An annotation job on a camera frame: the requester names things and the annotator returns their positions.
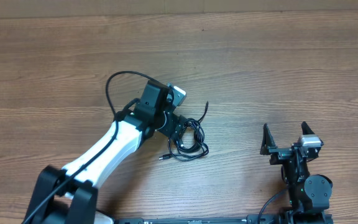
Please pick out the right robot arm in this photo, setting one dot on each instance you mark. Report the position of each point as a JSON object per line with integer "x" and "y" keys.
{"x": 308, "y": 194}

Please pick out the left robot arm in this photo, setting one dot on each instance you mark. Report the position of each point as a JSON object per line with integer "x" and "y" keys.
{"x": 70, "y": 194}

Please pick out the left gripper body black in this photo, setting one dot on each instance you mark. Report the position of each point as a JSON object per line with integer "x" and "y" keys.
{"x": 172, "y": 125}

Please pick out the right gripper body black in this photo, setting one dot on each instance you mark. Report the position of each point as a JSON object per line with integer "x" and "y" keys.
{"x": 280, "y": 154}

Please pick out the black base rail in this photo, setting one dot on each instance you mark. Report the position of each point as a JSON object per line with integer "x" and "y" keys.
{"x": 250, "y": 219}

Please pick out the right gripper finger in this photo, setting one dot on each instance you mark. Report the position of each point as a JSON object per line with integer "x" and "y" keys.
{"x": 268, "y": 144}
{"x": 306, "y": 130}

